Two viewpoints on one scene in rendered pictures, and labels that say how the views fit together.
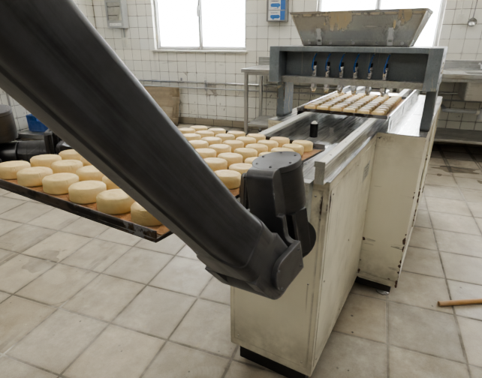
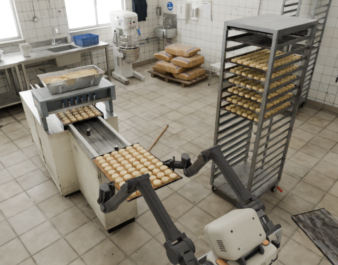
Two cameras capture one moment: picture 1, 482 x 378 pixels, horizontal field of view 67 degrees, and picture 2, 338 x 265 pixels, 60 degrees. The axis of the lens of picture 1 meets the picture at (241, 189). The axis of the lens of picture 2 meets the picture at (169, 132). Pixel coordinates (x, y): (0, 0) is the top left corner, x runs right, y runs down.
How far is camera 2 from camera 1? 183 cm
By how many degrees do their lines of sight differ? 58
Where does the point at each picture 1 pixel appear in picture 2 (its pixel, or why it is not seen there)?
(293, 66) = (49, 105)
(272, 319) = (122, 206)
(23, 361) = not seen: outside the picture
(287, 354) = (129, 214)
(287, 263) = not seen: hidden behind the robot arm
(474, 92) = (61, 61)
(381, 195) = not seen: hidden behind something
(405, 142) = (111, 120)
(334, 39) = (68, 89)
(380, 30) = (87, 82)
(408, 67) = (100, 92)
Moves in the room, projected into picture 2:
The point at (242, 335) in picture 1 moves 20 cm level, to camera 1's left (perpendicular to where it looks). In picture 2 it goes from (111, 223) to (97, 239)
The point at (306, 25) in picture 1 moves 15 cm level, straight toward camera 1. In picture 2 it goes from (54, 87) to (65, 90)
